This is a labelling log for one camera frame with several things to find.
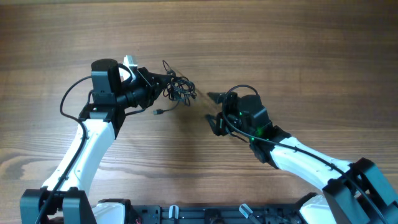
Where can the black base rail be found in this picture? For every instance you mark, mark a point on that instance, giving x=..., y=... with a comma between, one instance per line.
x=217, y=214

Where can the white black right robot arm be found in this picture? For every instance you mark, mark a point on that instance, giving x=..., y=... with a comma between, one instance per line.
x=352, y=192

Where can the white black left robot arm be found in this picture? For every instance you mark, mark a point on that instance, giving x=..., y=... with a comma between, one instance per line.
x=63, y=197

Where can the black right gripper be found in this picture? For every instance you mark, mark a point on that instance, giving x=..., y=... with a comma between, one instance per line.
x=229, y=104

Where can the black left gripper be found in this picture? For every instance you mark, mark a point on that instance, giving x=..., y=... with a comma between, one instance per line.
x=147, y=79

